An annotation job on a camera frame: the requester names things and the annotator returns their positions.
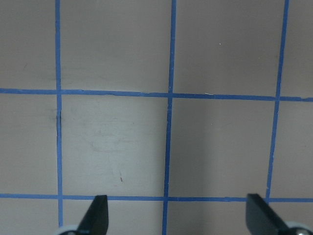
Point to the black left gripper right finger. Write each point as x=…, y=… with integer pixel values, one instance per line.
x=261, y=219

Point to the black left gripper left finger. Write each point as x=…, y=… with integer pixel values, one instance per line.
x=96, y=219

